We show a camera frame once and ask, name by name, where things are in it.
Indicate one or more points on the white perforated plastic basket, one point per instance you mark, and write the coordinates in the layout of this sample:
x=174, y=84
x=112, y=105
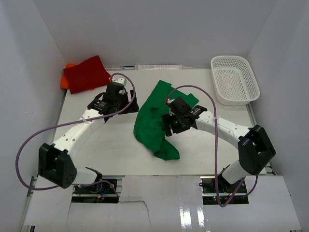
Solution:
x=234, y=80

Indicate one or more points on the folded orange t shirt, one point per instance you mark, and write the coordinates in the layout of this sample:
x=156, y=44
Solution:
x=64, y=82

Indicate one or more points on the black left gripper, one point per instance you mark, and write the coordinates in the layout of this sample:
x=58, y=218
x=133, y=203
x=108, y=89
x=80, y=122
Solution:
x=130, y=104

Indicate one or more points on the green t shirt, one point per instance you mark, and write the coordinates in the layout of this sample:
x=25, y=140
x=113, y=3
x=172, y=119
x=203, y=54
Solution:
x=149, y=128

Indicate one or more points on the folded red t shirt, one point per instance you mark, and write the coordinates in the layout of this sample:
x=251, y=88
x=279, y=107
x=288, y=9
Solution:
x=88, y=75

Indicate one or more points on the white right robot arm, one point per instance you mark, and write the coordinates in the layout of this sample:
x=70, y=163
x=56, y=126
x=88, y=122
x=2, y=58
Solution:
x=254, y=147

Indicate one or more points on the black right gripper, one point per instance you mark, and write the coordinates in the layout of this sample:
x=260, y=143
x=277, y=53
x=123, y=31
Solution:
x=167, y=124

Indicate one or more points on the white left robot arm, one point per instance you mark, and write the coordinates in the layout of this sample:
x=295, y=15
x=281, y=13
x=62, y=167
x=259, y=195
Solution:
x=56, y=161

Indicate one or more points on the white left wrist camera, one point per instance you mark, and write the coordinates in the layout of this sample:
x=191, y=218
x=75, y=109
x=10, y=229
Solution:
x=120, y=80

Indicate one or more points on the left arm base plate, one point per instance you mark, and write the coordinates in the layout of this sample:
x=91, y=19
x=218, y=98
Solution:
x=99, y=193

